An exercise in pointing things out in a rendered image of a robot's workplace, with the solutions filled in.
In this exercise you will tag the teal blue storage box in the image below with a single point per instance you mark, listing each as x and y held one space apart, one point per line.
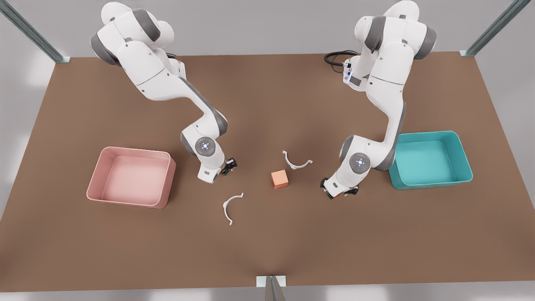
430 161

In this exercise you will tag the small orange cube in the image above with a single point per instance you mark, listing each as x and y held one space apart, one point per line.
279 179

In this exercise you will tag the silver frame post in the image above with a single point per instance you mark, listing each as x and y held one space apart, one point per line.
271 287
33 35
493 27

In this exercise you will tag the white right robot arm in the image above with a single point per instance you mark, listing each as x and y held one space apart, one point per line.
150 71

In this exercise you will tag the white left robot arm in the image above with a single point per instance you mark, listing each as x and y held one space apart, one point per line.
388 71

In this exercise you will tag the white curved clip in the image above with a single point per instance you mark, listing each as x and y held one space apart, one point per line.
296 167
226 209

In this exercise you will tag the pink storage box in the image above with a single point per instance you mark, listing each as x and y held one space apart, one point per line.
133 177

